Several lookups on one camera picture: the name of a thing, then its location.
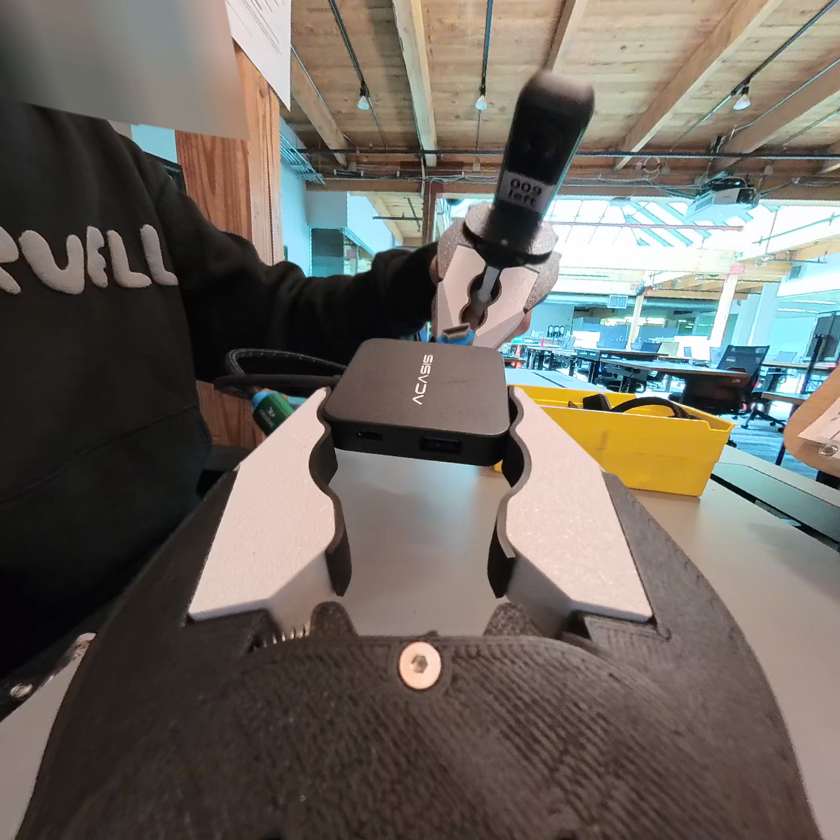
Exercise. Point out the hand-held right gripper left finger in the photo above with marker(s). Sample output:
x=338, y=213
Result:
x=262, y=518

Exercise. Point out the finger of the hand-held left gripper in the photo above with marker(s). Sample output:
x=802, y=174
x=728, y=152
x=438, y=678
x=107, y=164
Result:
x=456, y=289
x=508, y=315

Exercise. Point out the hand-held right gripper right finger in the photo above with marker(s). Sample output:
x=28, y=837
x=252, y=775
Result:
x=571, y=518

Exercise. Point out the black usb hub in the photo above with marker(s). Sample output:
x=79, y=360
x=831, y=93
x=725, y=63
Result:
x=407, y=387

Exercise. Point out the person's left forearm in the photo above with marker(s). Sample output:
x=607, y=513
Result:
x=308, y=308

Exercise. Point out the red steel column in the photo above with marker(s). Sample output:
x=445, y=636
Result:
x=430, y=216

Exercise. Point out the ceiling spotlight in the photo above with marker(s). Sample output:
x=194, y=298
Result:
x=363, y=100
x=481, y=101
x=742, y=98

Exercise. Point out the yellow plastic bin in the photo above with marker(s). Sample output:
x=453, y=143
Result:
x=656, y=456

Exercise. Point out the long dark office desk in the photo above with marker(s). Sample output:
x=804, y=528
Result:
x=630, y=367

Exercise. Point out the ceiling projector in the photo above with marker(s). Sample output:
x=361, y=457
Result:
x=722, y=193

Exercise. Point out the dark flat panel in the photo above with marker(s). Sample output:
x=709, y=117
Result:
x=781, y=489

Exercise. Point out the person's black hoodie torso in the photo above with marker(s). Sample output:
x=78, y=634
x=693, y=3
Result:
x=85, y=394

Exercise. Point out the black office chair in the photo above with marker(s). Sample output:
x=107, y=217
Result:
x=738, y=374

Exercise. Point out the wooden board stand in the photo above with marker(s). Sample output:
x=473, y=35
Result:
x=804, y=433

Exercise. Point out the wooden pillar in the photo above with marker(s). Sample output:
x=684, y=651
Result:
x=216, y=177

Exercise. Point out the white instruction sheet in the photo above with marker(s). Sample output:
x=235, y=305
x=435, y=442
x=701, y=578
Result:
x=828, y=417

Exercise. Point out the black framed board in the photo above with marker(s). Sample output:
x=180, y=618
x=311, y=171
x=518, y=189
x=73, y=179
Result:
x=167, y=172

